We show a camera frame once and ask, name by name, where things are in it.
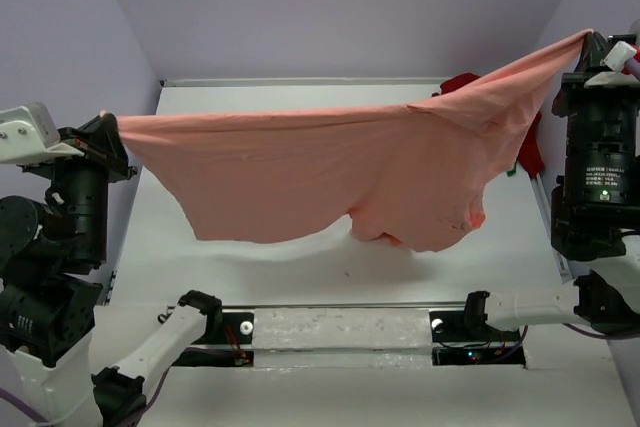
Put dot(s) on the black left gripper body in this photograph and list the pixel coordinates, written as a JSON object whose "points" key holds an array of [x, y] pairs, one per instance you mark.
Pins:
{"points": [[86, 180]]}

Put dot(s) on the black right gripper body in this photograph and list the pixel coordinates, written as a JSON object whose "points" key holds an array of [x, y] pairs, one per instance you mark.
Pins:
{"points": [[597, 136]]}

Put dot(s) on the pink t shirt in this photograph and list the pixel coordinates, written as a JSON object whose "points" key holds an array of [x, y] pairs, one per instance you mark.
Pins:
{"points": [[412, 172]]}

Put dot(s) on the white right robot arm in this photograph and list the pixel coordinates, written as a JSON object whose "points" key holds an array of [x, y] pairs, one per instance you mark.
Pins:
{"points": [[594, 209]]}

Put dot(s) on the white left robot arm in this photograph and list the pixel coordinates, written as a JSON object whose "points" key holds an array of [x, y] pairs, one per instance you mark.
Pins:
{"points": [[48, 247]]}

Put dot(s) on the red t shirt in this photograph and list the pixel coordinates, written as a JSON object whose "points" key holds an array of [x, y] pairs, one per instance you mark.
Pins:
{"points": [[529, 156]]}

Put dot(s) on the green t shirt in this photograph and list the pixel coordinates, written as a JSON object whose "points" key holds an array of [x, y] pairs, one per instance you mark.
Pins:
{"points": [[513, 170]]}

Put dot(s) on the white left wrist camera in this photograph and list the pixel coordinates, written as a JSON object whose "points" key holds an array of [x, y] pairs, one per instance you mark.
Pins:
{"points": [[29, 136]]}

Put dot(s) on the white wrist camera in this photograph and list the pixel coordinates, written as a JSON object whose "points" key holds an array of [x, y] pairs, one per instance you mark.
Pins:
{"points": [[623, 57], [29, 136]]}

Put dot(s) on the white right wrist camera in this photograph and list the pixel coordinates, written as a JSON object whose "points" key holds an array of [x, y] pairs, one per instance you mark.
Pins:
{"points": [[623, 57]]}

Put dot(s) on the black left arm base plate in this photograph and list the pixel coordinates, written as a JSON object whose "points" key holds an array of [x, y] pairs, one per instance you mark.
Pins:
{"points": [[229, 346]]}

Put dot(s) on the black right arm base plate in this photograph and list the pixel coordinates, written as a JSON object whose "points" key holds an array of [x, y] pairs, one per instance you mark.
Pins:
{"points": [[454, 344]]}

